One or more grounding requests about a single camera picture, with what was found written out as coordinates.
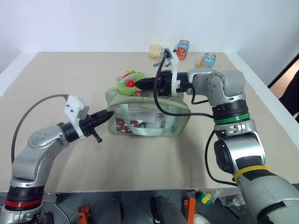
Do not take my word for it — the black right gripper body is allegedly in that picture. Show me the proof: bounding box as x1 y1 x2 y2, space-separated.
153 71 175 97

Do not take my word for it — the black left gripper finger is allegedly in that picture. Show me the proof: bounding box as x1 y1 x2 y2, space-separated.
93 112 115 127
90 110 115 121

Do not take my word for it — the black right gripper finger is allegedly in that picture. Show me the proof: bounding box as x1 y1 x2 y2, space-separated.
135 84 156 91
135 77 156 86

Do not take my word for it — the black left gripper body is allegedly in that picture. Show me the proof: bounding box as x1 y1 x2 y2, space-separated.
78 113 104 144

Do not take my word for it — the green transparent zip pouch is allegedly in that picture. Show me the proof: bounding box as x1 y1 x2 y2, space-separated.
105 85 191 142

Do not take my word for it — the green plush keychain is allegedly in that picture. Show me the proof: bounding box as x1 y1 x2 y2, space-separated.
116 69 146 97

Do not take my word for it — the pale yellow plush toy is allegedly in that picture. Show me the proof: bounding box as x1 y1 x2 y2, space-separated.
149 41 164 59

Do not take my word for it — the red patterned packet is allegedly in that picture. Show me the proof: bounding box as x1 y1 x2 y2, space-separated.
115 117 143 134

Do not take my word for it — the white folded cloth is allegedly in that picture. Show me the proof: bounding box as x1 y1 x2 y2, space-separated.
129 111 165 129

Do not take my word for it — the tomato print drink can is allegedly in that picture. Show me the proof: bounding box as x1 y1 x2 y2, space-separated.
176 39 190 62

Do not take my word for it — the blue orange drink can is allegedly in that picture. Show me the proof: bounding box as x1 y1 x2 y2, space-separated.
199 52 217 69

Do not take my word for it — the orange black tool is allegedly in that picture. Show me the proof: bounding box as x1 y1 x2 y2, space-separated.
183 196 197 218
77 204 91 224

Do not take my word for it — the plastic bag with yellow-green item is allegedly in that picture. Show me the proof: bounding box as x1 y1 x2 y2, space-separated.
195 186 225 206

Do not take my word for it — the black fabric object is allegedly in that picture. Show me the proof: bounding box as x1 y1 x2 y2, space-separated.
278 70 299 118

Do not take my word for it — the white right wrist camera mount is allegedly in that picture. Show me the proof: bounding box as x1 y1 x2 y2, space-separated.
162 42 182 97

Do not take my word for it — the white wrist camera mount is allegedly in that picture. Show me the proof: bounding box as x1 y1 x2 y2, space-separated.
162 42 182 97
64 94 91 142

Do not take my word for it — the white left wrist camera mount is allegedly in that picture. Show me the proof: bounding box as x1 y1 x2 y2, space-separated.
64 94 91 142

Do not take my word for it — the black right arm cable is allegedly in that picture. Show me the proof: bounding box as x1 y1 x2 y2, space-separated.
153 50 238 187

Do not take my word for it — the grey left arm cable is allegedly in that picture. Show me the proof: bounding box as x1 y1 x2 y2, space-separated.
11 93 70 162

